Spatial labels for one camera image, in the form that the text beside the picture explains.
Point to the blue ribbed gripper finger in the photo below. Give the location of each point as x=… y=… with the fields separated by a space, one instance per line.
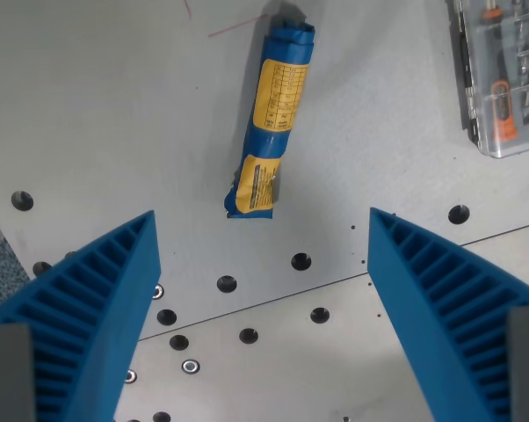
x=93 y=307
x=449 y=307

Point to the blue and yellow rolled bag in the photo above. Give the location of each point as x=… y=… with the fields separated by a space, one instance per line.
x=271 y=132

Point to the silver screw in table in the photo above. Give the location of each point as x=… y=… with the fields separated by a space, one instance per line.
x=190 y=365
x=130 y=376
x=157 y=291

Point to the clear screwdriver bit set case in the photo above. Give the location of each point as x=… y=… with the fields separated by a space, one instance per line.
x=502 y=74

